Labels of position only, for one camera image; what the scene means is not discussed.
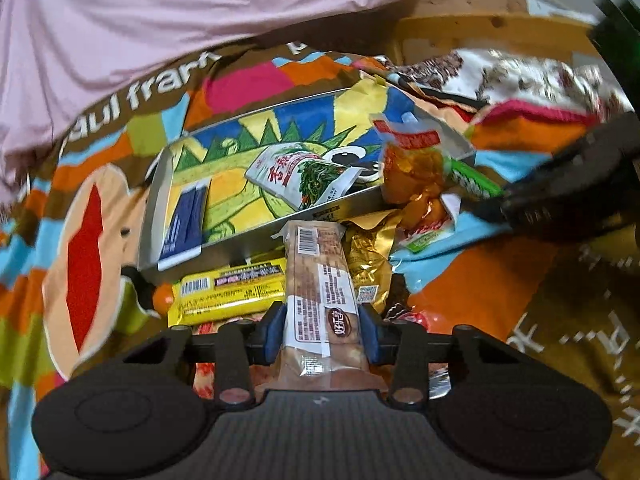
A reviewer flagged brown biscuit packet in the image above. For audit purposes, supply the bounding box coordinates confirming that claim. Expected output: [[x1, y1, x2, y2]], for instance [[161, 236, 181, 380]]
[[272, 220, 382, 392]]

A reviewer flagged pink bed sheet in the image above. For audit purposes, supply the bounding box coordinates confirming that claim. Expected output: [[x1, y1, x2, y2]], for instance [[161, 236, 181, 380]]
[[0, 0, 532, 198]]

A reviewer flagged wooden bed frame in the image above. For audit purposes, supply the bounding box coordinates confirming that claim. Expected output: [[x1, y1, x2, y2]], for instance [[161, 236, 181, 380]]
[[389, 0, 602, 69]]

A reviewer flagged dark green object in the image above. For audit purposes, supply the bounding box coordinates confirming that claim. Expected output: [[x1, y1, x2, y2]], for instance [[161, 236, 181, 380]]
[[589, 0, 640, 73]]

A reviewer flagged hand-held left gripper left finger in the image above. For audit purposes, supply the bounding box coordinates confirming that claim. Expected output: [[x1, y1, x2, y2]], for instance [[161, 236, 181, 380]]
[[119, 301, 287, 407]]

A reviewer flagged blue snack packet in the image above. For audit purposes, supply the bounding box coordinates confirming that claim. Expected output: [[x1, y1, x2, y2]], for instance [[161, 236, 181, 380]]
[[157, 182, 212, 272]]

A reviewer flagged colourful printed blanket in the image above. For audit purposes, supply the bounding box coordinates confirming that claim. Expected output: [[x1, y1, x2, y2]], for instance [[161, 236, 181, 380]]
[[0, 42, 640, 480]]

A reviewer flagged small orange ball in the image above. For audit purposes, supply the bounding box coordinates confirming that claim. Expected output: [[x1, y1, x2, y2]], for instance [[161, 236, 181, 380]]
[[152, 282, 177, 314]]

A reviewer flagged green candy packet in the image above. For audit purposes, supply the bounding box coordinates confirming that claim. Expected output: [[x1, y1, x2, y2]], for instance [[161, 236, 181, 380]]
[[446, 156, 504, 200]]

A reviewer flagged gold foil snack packet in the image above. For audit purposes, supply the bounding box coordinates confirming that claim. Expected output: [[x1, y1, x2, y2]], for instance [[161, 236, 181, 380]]
[[344, 210, 402, 317]]

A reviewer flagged white green vegetable snack packet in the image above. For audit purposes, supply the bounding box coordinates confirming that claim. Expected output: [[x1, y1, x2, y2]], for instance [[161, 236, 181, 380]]
[[245, 142, 364, 212]]

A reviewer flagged floral satin cloth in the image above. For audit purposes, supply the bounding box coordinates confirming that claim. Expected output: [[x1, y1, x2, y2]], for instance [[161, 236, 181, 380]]
[[390, 47, 632, 127]]

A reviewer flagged yellow snack packet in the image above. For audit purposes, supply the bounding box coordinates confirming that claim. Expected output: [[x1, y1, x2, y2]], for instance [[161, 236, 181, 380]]
[[167, 258, 289, 329]]

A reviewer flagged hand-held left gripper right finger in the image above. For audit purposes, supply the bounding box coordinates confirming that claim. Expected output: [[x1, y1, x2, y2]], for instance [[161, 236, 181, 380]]
[[358, 303, 523, 407]]

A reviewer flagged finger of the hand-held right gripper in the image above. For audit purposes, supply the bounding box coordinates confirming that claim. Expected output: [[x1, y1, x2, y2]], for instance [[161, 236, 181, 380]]
[[465, 180, 532, 227]]

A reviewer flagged orange snack packet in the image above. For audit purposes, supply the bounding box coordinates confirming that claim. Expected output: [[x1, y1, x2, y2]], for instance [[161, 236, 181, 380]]
[[372, 114, 459, 234]]

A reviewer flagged red snack packet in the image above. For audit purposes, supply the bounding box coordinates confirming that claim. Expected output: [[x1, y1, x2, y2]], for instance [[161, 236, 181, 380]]
[[192, 322, 219, 400]]

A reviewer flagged metal box with dinosaur painting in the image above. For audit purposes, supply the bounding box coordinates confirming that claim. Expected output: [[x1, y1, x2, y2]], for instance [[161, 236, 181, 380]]
[[137, 85, 477, 274]]

